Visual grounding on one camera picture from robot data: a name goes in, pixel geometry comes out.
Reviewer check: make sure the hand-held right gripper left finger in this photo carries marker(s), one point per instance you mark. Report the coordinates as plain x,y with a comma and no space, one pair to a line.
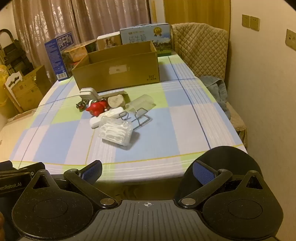
92,172

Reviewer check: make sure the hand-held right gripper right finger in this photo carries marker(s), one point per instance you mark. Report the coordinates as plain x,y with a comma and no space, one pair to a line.
203,172

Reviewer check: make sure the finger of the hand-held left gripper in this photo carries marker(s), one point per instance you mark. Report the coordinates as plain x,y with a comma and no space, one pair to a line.
27,168

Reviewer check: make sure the white remote control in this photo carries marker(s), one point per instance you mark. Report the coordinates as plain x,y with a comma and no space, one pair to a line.
108,115

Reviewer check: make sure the red cartoon cat figure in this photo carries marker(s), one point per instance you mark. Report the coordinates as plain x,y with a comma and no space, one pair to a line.
97,107

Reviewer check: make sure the black and white toy car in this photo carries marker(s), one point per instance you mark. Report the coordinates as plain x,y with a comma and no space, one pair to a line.
80,105

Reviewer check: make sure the white bottle green label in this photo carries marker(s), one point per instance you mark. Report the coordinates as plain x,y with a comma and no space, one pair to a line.
93,101

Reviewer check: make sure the pale round roll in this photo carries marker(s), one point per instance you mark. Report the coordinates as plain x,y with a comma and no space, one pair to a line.
116,101

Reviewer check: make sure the translucent plastic cup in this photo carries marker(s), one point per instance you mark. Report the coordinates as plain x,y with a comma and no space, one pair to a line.
141,103

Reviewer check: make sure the brown cardboard box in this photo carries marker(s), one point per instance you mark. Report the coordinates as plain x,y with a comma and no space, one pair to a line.
129,74
27,92

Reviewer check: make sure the black round stool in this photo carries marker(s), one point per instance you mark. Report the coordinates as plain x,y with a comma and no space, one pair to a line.
231,157

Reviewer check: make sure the clear floss pick box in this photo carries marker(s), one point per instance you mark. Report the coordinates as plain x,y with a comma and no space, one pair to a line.
114,132

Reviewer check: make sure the closed brown cardboard box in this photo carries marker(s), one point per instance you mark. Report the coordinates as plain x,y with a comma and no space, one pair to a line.
27,92

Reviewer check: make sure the grey towel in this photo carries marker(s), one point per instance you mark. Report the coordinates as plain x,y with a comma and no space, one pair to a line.
217,90

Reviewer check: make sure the white wooden chair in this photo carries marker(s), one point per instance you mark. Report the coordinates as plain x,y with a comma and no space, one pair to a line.
13,78

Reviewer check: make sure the black metal rack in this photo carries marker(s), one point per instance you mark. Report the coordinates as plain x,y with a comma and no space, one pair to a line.
13,53

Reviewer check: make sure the dark blue milk carton box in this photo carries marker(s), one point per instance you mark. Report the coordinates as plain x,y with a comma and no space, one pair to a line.
56,55

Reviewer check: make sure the brown instant noodle bowl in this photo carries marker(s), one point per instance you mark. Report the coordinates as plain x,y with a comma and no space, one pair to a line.
76,52

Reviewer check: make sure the beige quilted chair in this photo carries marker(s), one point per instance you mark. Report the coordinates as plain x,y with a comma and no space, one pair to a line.
198,46

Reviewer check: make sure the white humidifier box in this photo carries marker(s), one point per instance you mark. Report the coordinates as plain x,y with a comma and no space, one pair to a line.
108,41

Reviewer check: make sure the light blue milk carton box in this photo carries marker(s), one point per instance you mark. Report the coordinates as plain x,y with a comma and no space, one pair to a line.
138,36

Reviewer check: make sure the pink patterned curtain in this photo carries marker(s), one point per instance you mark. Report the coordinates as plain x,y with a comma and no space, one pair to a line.
81,23

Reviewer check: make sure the wooden wardrobe door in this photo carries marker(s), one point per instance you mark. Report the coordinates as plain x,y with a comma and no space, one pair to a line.
196,11

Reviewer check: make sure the white wardrobe door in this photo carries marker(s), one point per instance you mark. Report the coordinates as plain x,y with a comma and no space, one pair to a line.
157,11

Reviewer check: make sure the beige wall socket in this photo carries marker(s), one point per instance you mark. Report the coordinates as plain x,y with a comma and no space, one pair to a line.
245,20
291,39
254,23

